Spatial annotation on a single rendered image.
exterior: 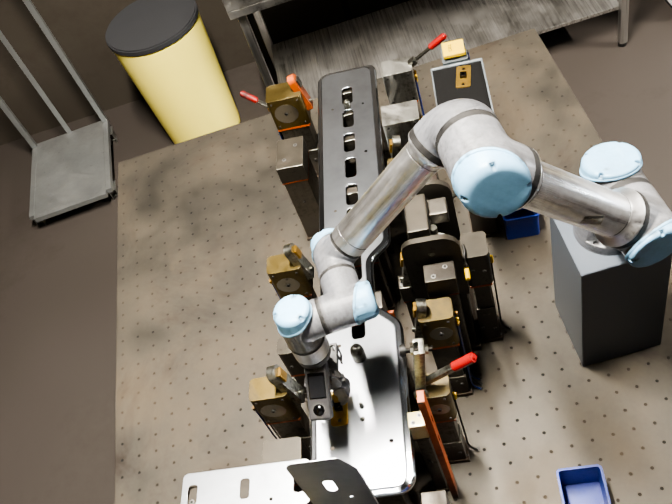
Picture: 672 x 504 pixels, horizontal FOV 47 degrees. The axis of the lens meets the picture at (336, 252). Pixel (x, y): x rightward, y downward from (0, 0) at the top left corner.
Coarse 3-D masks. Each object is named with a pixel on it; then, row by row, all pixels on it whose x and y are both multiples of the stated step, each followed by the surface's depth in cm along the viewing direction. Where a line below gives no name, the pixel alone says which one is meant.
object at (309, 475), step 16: (304, 464) 131; (320, 464) 131; (336, 464) 131; (304, 480) 136; (320, 480) 136; (336, 480) 136; (352, 480) 137; (320, 496) 142; (336, 496) 142; (368, 496) 142
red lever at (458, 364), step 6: (468, 354) 156; (474, 354) 156; (456, 360) 158; (462, 360) 157; (468, 360) 156; (474, 360) 156; (450, 366) 159; (456, 366) 158; (462, 366) 157; (438, 372) 161; (444, 372) 160; (450, 372) 160; (426, 378) 163; (432, 378) 162; (438, 378) 161; (426, 384) 163
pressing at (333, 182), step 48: (336, 96) 238; (336, 144) 225; (336, 192) 214; (384, 240) 199; (336, 336) 185; (384, 336) 182; (384, 384) 174; (336, 432) 170; (384, 432) 167; (384, 480) 160
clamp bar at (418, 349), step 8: (416, 344) 154; (400, 352) 153; (408, 352) 154; (416, 352) 152; (424, 352) 152; (416, 360) 154; (424, 360) 154; (416, 368) 156; (424, 368) 156; (416, 376) 159; (424, 376) 159; (416, 384) 161; (424, 384) 161
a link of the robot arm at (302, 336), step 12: (288, 300) 147; (300, 300) 146; (312, 300) 148; (276, 312) 146; (288, 312) 145; (300, 312) 144; (312, 312) 146; (276, 324) 146; (288, 324) 144; (300, 324) 144; (312, 324) 146; (288, 336) 146; (300, 336) 146; (312, 336) 147; (300, 348) 150; (312, 348) 150
